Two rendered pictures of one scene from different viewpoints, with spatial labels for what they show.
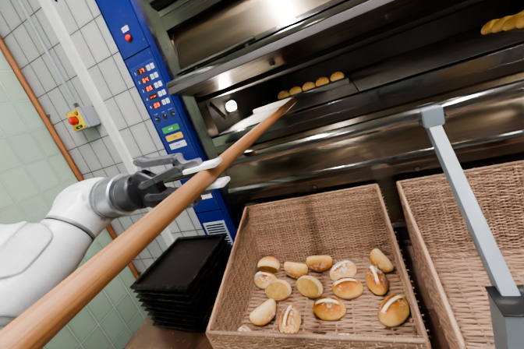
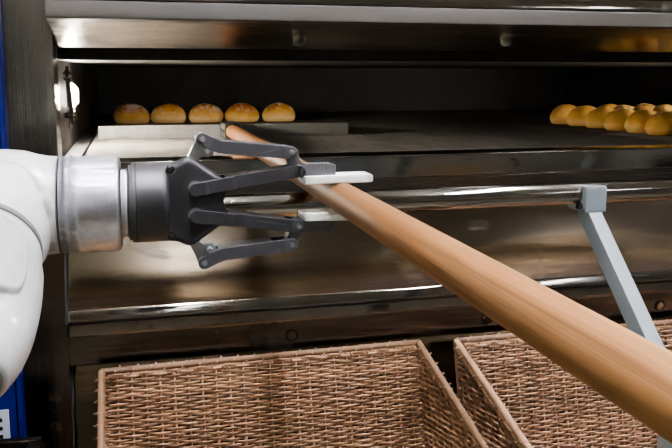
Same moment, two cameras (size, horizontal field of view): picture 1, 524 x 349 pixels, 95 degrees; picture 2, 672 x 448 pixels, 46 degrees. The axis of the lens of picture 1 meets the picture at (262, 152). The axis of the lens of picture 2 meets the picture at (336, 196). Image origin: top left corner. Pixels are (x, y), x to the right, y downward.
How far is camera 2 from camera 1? 0.62 m
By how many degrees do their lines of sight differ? 37
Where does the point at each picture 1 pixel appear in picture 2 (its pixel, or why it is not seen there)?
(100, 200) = (94, 197)
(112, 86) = not seen: outside the picture
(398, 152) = not seen: hidden behind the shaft
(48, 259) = (35, 286)
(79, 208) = (36, 203)
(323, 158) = (329, 269)
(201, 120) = (49, 106)
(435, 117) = (598, 199)
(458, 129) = (554, 257)
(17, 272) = (16, 286)
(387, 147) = not seen: hidden behind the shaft
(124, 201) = (158, 210)
